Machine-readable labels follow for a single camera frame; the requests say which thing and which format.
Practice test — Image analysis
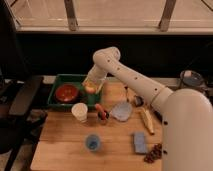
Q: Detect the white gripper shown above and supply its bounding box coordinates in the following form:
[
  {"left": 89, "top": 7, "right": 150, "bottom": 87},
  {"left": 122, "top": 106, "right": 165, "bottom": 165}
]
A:
[{"left": 82, "top": 65, "right": 107, "bottom": 94}]

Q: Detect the yellow red apple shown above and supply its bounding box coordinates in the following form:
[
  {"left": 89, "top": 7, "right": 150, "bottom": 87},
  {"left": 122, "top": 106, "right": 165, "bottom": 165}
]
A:
[{"left": 85, "top": 86, "right": 96, "bottom": 94}]

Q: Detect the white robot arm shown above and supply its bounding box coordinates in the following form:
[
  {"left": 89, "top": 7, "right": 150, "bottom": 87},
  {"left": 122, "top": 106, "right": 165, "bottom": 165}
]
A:
[{"left": 83, "top": 47, "right": 213, "bottom": 171}]

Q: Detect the green plastic tray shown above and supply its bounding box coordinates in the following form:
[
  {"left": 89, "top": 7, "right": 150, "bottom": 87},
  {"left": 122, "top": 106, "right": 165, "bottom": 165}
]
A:
[{"left": 47, "top": 74, "right": 101, "bottom": 110}]

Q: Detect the red lacquer bowl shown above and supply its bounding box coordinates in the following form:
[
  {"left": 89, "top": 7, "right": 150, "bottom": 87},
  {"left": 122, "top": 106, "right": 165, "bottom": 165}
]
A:
[{"left": 54, "top": 84, "right": 79, "bottom": 103}]

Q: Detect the white paper cup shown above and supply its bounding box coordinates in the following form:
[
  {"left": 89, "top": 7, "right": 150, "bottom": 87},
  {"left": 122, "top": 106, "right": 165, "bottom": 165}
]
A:
[{"left": 71, "top": 103, "right": 88, "bottom": 122}]

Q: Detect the crumpled clear plastic bag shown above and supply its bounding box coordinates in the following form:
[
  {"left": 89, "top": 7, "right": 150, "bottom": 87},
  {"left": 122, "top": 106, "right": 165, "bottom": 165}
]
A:
[{"left": 110, "top": 101, "right": 132, "bottom": 122}]

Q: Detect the small black white roll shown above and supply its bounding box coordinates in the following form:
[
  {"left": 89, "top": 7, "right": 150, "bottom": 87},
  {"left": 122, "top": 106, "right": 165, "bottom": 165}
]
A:
[{"left": 134, "top": 95, "right": 144, "bottom": 107}]

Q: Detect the small blue cup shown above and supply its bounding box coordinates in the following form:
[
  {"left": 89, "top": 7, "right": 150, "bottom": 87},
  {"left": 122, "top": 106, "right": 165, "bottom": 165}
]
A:
[{"left": 85, "top": 134, "right": 101, "bottom": 151}]

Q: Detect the black office chair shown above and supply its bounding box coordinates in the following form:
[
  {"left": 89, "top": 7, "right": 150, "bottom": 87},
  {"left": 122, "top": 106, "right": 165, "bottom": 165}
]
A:
[{"left": 0, "top": 0, "right": 47, "bottom": 171}]

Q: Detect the blue sponge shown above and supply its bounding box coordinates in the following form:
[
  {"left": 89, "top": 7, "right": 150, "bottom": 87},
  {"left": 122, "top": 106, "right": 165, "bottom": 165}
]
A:
[{"left": 133, "top": 132, "right": 148, "bottom": 154}]

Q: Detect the bunch of dark grapes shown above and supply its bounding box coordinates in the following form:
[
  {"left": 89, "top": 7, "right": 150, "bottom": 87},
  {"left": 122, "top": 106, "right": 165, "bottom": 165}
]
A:
[{"left": 144, "top": 143, "right": 162, "bottom": 163}]

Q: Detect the metal bowl on stand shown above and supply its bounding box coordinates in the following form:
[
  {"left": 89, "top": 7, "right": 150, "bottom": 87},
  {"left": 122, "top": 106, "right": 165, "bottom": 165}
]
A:
[{"left": 179, "top": 70, "right": 205, "bottom": 94}]

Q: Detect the red handled tool in cup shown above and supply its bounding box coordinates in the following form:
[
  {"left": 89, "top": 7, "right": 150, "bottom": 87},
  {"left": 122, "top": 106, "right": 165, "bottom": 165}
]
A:
[{"left": 95, "top": 103, "right": 109, "bottom": 125}]

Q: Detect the black handled knife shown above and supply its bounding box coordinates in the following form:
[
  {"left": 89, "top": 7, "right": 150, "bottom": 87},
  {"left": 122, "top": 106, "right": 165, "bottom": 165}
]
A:
[{"left": 153, "top": 109, "right": 163, "bottom": 123}]

